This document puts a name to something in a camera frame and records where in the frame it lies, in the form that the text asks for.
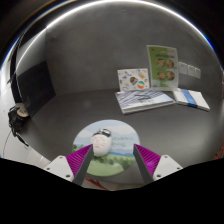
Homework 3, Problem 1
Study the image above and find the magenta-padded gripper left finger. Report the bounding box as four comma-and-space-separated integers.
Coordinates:
43, 143, 95, 187

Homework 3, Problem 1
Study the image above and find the black cabled device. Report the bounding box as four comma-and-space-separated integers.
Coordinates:
7, 105, 30, 148

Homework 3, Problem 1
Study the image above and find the green menu sign stand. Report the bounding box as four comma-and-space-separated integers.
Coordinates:
146, 44, 180, 92

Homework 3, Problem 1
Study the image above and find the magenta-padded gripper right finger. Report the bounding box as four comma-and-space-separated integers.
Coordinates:
132, 143, 184, 186

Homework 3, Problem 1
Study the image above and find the grey striped booklet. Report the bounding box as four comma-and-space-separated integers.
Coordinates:
114, 87, 177, 115

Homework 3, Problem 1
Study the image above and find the curved white light strip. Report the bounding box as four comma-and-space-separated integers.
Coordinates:
0, 0, 223, 71

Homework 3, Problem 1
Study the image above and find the white cartoon-print computer mouse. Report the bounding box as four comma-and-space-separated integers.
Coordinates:
90, 128, 113, 158

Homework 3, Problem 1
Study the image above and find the white book with blue band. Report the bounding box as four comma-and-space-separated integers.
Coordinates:
172, 87, 211, 112

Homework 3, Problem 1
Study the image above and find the red cable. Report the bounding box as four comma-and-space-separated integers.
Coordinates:
84, 177, 109, 191

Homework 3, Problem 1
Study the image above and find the black flat panel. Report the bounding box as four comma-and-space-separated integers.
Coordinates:
14, 59, 57, 116

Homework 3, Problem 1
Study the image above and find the white sticker-print card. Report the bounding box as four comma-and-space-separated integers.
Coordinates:
116, 68, 151, 93

